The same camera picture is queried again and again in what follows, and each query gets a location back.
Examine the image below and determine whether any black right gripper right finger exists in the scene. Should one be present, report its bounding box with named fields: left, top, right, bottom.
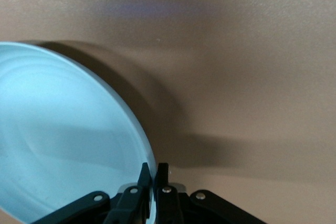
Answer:
left=153, top=163, right=266, bottom=224

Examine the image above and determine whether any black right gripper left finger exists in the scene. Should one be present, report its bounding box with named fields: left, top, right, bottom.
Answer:
left=31, top=163, right=153, bottom=224

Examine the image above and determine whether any blue shallow bowl plate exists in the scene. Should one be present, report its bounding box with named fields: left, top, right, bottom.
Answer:
left=0, top=41, right=157, bottom=224

